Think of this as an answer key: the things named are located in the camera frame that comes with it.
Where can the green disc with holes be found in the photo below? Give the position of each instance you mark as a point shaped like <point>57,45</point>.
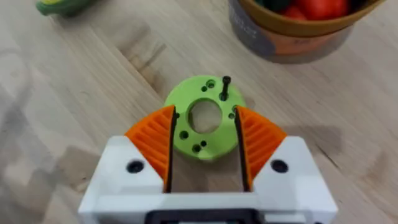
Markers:
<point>203,116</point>

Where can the green toy vegetable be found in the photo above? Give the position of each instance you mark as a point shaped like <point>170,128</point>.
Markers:
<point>60,6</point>

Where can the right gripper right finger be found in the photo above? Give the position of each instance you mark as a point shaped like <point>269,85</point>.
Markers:
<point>267,152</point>

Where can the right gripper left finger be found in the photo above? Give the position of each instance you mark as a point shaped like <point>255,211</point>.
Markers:
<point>146,149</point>

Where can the black screw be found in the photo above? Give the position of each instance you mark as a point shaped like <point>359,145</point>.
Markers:
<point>225,88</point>

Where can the tub of toy vegetables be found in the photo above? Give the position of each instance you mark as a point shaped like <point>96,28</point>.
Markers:
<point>298,26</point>

